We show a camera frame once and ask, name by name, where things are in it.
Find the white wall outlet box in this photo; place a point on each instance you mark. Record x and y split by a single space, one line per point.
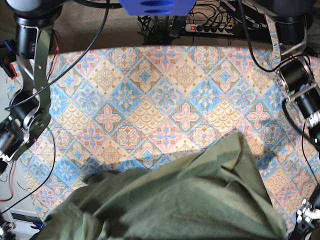
22 220

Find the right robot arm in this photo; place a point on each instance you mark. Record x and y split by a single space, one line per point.
29 107

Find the blue clamp bottom left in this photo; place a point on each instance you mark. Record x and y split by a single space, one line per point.
37 224

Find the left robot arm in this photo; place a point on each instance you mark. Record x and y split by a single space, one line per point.
287 25

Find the patterned tablecloth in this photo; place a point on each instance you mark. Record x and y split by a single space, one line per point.
143 107

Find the white power strip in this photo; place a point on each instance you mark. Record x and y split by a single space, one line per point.
216 28

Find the green t-shirt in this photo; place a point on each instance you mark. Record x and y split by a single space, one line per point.
216 194

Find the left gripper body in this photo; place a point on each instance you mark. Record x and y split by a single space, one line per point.
307 220

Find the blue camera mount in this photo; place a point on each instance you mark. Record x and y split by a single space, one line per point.
157 7

